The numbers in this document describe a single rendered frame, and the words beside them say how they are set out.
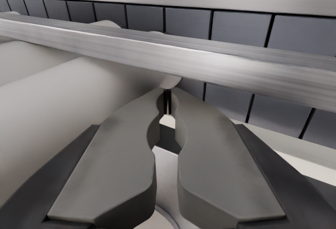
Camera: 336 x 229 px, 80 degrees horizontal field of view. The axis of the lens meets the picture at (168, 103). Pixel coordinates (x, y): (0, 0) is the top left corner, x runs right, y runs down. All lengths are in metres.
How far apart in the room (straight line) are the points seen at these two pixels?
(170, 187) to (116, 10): 0.22
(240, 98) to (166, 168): 0.14
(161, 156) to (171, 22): 0.15
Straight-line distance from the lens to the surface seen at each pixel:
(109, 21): 0.20
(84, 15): 0.23
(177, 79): 0.16
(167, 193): 0.31
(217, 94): 0.17
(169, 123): 0.16
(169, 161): 0.25
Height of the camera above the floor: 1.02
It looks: 47 degrees down
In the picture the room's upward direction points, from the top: 133 degrees counter-clockwise
